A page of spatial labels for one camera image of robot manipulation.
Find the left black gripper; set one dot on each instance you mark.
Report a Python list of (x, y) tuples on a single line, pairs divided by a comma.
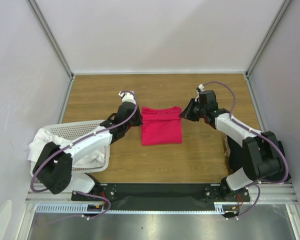
[(139, 118)]

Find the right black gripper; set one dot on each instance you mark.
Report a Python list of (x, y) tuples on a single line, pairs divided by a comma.
[(190, 111)]

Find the pink t shirt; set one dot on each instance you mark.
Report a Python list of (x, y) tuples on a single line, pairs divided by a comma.
[(161, 126)]

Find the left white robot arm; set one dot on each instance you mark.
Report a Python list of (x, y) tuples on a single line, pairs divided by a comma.
[(53, 157)]

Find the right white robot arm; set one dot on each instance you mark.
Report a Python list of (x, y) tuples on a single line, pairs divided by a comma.
[(238, 131)]

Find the white crumpled t shirt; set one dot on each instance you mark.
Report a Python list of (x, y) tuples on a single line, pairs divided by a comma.
[(96, 159)]

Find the black folded t shirt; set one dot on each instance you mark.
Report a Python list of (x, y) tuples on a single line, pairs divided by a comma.
[(257, 158)]

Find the white laundry basket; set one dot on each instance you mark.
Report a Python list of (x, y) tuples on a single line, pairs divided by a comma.
[(74, 130)]

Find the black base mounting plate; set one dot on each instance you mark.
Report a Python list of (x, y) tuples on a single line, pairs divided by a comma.
[(168, 197)]

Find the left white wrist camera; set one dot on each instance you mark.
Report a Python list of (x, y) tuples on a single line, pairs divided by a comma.
[(127, 97)]

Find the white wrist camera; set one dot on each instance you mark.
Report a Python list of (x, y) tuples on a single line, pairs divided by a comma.
[(127, 97), (199, 89)]

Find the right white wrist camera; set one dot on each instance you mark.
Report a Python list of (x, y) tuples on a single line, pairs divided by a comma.
[(199, 89)]

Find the aluminium frame rail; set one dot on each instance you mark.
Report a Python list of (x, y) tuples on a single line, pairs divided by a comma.
[(69, 202)]

